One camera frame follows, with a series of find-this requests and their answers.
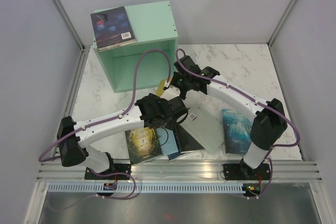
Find light blue book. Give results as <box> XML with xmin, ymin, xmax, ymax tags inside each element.
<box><xmin>156</xmin><ymin>128</ymin><xmax>178</xmax><ymax>155</ymax></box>

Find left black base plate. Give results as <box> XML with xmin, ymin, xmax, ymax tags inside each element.
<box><xmin>85</xmin><ymin>164</ymin><xmax>131</xmax><ymax>181</ymax></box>

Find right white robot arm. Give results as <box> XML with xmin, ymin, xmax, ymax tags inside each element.
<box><xmin>171</xmin><ymin>56</ymin><xmax>288</xmax><ymax>179</ymax></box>

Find blue ocean cover book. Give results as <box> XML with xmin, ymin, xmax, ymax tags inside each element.
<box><xmin>221</xmin><ymin>109</ymin><xmax>252</xmax><ymax>155</ymax></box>

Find white slotted cable duct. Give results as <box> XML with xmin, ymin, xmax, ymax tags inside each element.
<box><xmin>48</xmin><ymin>181</ymin><xmax>245</xmax><ymax>194</ymax></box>

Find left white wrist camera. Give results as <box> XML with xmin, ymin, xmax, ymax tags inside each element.
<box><xmin>160</xmin><ymin>86</ymin><xmax>181</xmax><ymax>101</ymax></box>

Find dark purple galaxy book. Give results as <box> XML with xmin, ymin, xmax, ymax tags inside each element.
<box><xmin>90</xmin><ymin>6</ymin><xmax>137</xmax><ymax>52</ymax></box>

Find black file folder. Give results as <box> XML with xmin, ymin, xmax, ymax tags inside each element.
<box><xmin>173</xmin><ymin>125</ymin><xmax>204</xmax><ymax>153</ymax></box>

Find green forest cover book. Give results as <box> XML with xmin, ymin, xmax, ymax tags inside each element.
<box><xmin>125</xmin><ymin>127</ymin><xmax>162</xmax><ymax>165</ymax></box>

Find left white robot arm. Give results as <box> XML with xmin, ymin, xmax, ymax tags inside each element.
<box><xmin>57</xmin><ymin>93</ymin><xmax>188</xmax><ymax>179</ymax></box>

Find aluminium rail beam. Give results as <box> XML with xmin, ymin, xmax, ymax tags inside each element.
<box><xmin>37</xmin><ymin>160</ymin><xmax>322</xmax><ymax>183</ymax></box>

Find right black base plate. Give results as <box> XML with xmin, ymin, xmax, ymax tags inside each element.
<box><xmin>223</xmin><ymin>163</ymin><xmax>271</xmax><ymax>180</ymax></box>

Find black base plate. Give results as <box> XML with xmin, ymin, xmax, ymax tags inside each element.
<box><xmin>223</xmin><ymin>163</ymin><xmax>271</xmax><ymax>180</ymax></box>
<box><xmin>85</xmin><ymin>164</ymin><xmax>131</xmax><ymax>181</ymax></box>

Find yellow book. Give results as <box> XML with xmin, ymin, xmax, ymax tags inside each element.
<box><xmin>155</xmin><ymin>77</ymin><xmax>172</xmax><ymax>97</ymax></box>

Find grey green notebook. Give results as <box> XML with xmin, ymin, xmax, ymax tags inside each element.
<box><xmin>181</xmin><ymin>106</ymin><xmax>224</xmax><ymax>154</ymax></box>

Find mint green open cabinet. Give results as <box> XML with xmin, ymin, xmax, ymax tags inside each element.
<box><xmin>92</xmin><ymin>1</ymin><xmax>179</xmax><ymax>93</ymax></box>

